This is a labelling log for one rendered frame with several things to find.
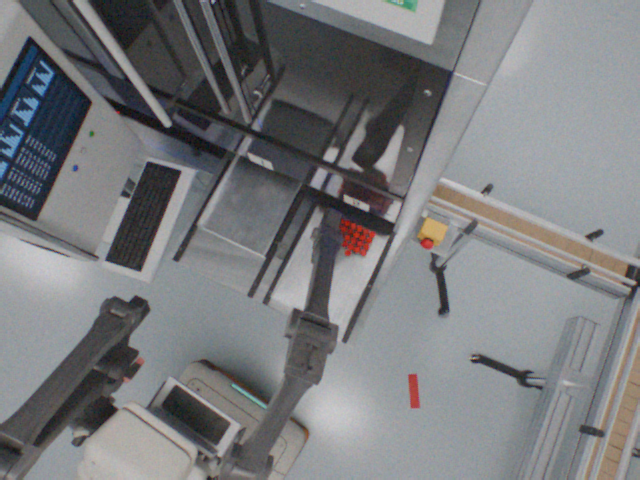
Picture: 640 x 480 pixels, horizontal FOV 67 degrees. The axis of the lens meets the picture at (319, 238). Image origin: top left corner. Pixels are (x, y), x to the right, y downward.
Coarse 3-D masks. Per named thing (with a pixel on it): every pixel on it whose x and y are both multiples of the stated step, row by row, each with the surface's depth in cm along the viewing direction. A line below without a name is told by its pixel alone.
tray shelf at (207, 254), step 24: (312, 192) 168; (192, 216) 168; (360, 216) 165; (192, 240) 165; (216, 240) 165; (288, 240) 164; (192, 264) 163; (216, 264) 163; (240, 264) 163; (384, 264) 160; (240, 288) 161; (264, 288) 160; (288, 312) 158
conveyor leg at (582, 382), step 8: (528, 376) 214; (536, 376) 205; (544, 376) 198; (568, 376) 177; (576, 376) 172; (584, 376) 166; (592, 376) 161; (536, 384) 207; (568, 384) 176; (576, 384) 170; (584, 384) 164
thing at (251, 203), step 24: (240, 168) 171; (264, 168) 171; (216, 192) 167; (240, 192) 169; (264, 192) 169; (288, 192) 168; (216, 216) 167; (240, 216) 167; (264, 216) 166; (240, 240) 165; (264, 240) 164
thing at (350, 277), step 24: (312, 216) 162; (384, 240) 162; (288, 264) 159; (312, 264) 161; (336, 264) 161; (360, 264) 161; (288, 288) 160; (336, 288) 159; (360, 288) 159; (336, 312) 157
